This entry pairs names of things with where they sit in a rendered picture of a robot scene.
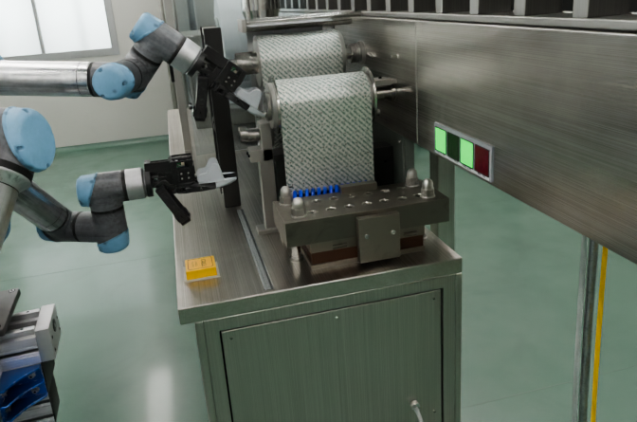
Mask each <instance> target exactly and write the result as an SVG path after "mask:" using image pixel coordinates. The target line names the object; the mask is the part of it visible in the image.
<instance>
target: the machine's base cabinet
mask: <svg viewBox="0 0 637 422"><path fill-rule="evenodd" d="M194 325H195V334H196V340H197V347H198V353H199V359H200V365H201V372H202V378H203V384H204V391H205V398H206V403H207V410H208V416H209V422H419V420H418V417H417V415H416V412H415V411H413V410H412V408H411V407H410V402H411V401H413V400H417V401H418V402H419V404H420V409H419V411H420V414H421V415H422V418H423V421H424V422H461V355H462V272H460V273H455V274H450V275H445V276H440V277H435V278H429V279H425V280H420V281H415V282H409V283H404V284H395V285H390V286H385V287H379V288H375V289H370V290H364V291H359V292H355V293H349V294H344V295H339V296H334V297H329V298H324V299H318V300H313V301H309V302H303V303H294V304H289V305H284V306H279V307H273V308H268V309H264V310H258V311H253V312H248V313H243V314H238V315H233V316H227V317H223V318H218V319H212V320H207V321H198V322H195V323H194Z"/></svg>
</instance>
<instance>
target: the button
mask: <svg viewBox="0 0 637 422"><path fill-rule="evenodd" d="M185 267H186V275H187V280H192V279H198V278H204V277H209V276H215V275H217V270H216V264H215V260H214V256H207V257H201V258H195V259H189V260H185Z"/></svg>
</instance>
